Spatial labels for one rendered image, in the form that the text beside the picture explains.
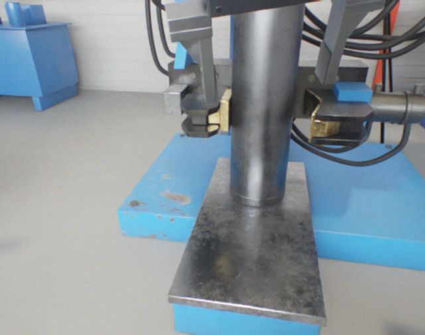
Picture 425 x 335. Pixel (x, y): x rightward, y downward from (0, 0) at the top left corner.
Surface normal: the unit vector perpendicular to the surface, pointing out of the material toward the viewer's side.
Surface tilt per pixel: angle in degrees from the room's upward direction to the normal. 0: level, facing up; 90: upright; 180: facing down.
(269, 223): 0
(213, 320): 90
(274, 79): 90
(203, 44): 114
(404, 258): 90
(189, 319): 90
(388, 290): 0
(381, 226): 0
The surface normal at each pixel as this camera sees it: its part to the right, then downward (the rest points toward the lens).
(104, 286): -0.01, -0.89
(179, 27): 0.16, 0.77
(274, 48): 0.05, 0.46
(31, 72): -0.18, 0.45
